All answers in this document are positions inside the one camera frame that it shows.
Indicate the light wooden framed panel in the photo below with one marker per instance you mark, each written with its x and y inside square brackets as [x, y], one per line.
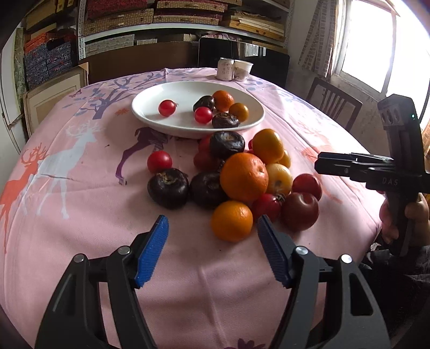
[50, 97]

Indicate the dark wooden chair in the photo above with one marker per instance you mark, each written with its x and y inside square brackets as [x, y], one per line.
[336, 90]

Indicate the stack of woven flat boxes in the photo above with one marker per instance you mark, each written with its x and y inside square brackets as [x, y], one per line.
[117, 18]

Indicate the large dark red tomato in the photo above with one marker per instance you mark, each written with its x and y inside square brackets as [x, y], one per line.
[300, 211]

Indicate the white paper cup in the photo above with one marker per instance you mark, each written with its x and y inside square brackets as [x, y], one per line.
[242, 70]

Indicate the green patterned panel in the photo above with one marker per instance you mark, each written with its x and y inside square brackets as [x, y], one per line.
[19, 60]

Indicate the window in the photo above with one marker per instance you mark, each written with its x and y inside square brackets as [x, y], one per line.
[369, 43]

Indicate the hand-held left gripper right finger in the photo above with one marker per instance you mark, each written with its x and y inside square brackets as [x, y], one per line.
[273, 251]

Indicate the white metal shelf rack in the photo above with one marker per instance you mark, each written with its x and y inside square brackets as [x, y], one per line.
[188, 27]

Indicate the black flat panel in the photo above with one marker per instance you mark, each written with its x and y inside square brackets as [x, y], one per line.
[268, 67]

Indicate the white drink can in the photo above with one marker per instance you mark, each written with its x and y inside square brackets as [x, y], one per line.
[225, 68]

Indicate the large orange mandarin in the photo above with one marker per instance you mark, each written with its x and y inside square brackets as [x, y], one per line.
[244, 177]

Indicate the person's right hand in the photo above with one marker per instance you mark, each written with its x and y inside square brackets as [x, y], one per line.
[420, 221]

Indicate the stack of colourful patterned boxes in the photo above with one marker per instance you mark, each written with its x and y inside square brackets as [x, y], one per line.
[50, 63]

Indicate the white oval plate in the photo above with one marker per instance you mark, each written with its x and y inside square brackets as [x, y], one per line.
[181, 97]

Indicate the small orange mandarin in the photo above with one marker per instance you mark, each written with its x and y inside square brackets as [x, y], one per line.
[286, 160]
[239, 111]

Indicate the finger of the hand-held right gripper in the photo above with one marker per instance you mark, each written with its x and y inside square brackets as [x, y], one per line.
[356, 157]
[332, 168]

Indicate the pink printed tablecloth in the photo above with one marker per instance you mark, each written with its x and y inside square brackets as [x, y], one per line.
[84, 201]

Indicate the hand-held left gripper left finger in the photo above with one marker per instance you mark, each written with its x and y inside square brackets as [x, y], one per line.
[153, 250]

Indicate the brown wooden cabinet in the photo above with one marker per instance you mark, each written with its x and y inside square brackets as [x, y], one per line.
[141, 58]

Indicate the person's right forearm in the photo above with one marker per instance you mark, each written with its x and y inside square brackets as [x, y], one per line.
[413, 285]

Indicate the yellow-orange mandarin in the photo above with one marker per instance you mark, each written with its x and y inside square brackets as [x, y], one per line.
[267, 146]

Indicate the grey patterned box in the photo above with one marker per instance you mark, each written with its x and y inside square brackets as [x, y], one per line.
[107, 45]

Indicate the pink floral cloth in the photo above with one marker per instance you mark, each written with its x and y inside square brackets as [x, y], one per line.
[218, 35]

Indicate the brick-patterned curtain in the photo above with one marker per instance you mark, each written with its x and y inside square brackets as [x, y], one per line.
[319, 40]

